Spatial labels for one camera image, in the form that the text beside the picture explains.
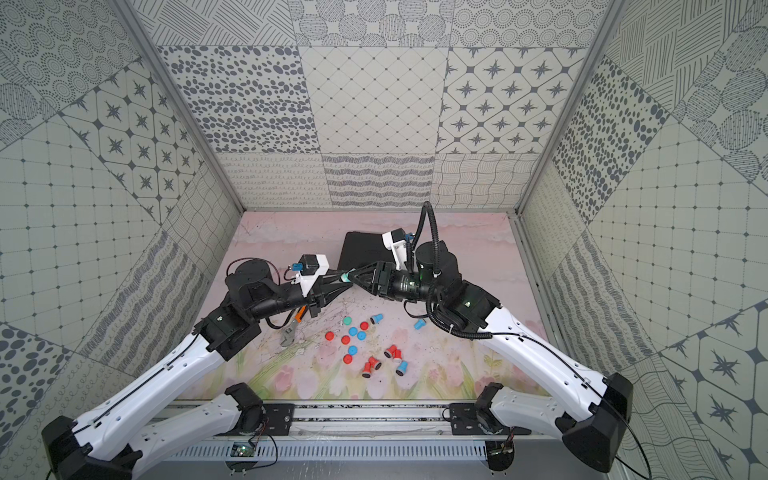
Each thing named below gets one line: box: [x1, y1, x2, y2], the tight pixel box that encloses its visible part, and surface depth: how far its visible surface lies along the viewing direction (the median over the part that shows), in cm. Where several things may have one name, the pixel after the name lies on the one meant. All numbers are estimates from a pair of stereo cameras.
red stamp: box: [384, 344, 403, 360], surface depth 85 cm
